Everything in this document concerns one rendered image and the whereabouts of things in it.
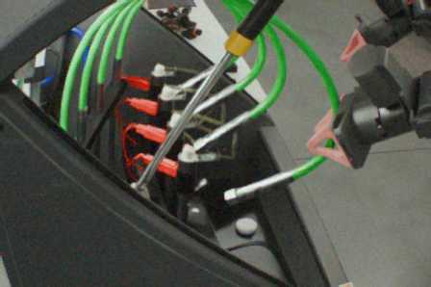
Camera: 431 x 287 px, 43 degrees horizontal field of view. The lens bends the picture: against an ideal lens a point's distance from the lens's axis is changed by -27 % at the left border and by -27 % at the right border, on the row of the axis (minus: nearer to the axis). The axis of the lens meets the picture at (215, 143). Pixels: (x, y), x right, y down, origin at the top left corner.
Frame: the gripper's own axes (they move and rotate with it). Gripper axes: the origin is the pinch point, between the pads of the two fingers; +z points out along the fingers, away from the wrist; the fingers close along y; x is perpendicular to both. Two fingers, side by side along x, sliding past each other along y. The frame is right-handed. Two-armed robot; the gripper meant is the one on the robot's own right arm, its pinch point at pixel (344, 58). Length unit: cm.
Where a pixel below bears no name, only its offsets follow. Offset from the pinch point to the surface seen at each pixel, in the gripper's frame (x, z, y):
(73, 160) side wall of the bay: 57, 16, 37
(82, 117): 15.6, 36.1, 24.5
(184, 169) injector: 19.9, 27.1, 9.6
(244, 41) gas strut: 52, 0, 34
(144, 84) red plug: -4.8, 33.5, 14.2
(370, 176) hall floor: -133, 39, -133
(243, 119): 9.1, 19.7, 5.3
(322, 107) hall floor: -189, 54, -119
